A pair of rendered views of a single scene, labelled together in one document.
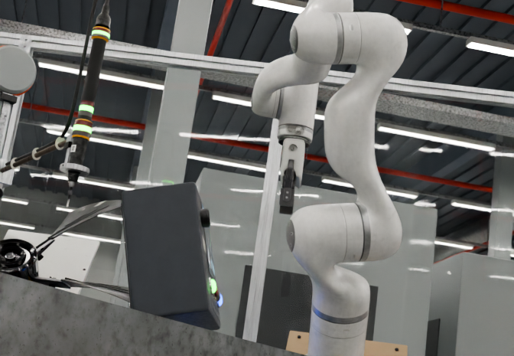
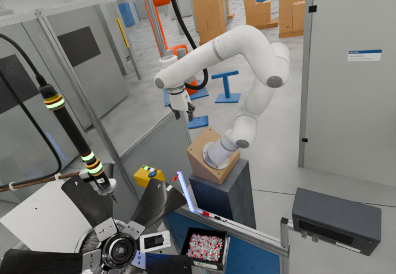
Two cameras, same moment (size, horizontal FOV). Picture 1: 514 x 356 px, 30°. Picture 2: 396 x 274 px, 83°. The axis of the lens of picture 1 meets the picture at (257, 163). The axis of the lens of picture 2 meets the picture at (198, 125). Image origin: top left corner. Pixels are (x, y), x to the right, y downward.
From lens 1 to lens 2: 202 cm
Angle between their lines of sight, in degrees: 71
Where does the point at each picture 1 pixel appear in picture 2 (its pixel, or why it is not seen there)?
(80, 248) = (55, 187)
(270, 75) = (184, 74)
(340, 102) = (270, 93)
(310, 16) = (285, 69)
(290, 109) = not seen: hidden behind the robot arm
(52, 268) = (60, 210)
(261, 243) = (88, 107)
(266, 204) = (79, 90)
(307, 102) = not seen: hidden behind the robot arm
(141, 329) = not seen: outside the picture
